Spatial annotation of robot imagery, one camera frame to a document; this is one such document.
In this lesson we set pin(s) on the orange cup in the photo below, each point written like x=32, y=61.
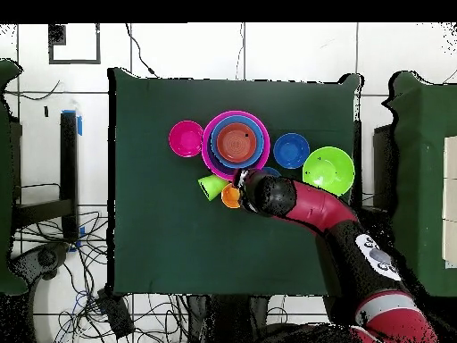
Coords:
x=230, y=196

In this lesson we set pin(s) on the purple bowl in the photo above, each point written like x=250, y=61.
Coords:
x=216, y=166

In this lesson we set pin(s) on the translucent blue ribbed bowl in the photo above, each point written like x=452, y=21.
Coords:
x=272, y=171

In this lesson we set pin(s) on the orange bowl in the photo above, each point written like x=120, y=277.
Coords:
x=235, y=143

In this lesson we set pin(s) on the large light blue bowl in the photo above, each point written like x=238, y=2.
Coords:
x=260, y=143

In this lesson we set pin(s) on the large pink bowl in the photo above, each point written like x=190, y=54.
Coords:
x=205, y=157

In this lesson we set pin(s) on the small crimson bowl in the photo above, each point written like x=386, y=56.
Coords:
x=185, y=138

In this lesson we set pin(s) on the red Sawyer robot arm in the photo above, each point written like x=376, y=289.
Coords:
x=321, y=210

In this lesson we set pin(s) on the green cup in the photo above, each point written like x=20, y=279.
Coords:
x=214, y=184

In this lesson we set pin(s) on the small dark blue bowl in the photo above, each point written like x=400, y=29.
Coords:
x=291, y=150

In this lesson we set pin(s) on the dark green table cloth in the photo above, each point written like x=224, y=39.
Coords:
x=221, y=250

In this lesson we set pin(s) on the large green bowl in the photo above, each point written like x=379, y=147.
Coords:
x=328, y=169

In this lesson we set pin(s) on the black stand with blue tape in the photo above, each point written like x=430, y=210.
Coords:
x=68, y=171

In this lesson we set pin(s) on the black power adapter box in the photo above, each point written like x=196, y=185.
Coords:
x=116, y=314

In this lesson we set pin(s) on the green cloth covered table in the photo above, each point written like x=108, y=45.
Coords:
x=4, y=178
x=425, y=160

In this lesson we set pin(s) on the white boxes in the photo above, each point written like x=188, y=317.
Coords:
x=450, y=200

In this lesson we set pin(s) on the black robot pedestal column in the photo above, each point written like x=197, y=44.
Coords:
x=228, y=321

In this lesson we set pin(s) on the black square floor frame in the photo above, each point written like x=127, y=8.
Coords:
x=57, y=34

